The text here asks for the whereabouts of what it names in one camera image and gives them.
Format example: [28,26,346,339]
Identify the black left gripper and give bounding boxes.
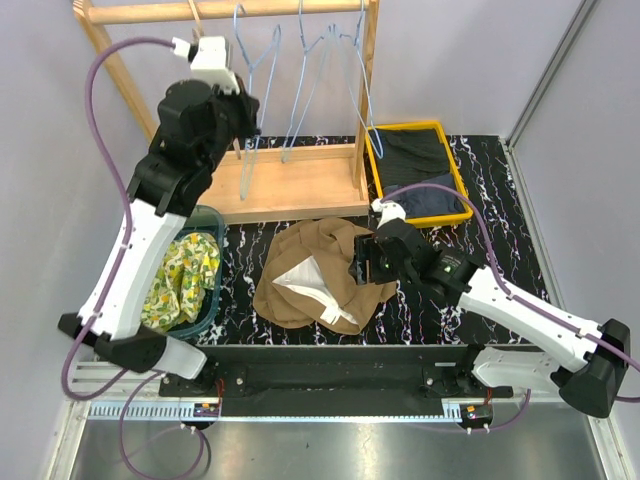
[199,73,262,173]

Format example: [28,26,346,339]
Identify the blue wire hanger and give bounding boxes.
[329,1,385,156]
[232,3,282,201]
[280,0,329,164]

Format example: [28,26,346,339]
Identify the tan brown skirt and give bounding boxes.
[253,218,397,335]

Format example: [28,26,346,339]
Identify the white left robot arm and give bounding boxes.
[58,80,259,396]

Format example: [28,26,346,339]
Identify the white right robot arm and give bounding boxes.
[349,219,631,418]

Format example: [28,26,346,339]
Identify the wooden hanger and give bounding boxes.
[188,0,242,160]

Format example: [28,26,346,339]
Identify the yellow plastic tray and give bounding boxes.
[366,121,472,228]

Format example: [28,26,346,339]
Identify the dark blue garment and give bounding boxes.
[384,173,465,218]

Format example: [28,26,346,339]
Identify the wooden clothes rack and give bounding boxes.
[73,1,379,224]

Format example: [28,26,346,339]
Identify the black striped garment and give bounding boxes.
[375,129,450,188]

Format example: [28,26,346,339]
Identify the black marbled mat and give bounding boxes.
[167,133,557,347]

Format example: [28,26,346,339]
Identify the teal plastic basket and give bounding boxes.
[160,205,225,343]

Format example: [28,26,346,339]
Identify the yellow floral cloth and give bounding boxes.
[140,232,221,332]

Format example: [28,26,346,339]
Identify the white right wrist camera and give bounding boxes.
[371,199,406,228]

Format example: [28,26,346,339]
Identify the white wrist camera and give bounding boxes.
[172,36,240,95]
[371,199,406,228]

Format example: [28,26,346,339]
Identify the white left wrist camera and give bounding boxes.
[172,36,240,95]

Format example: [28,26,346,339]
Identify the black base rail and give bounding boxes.
[159,345,514,422]

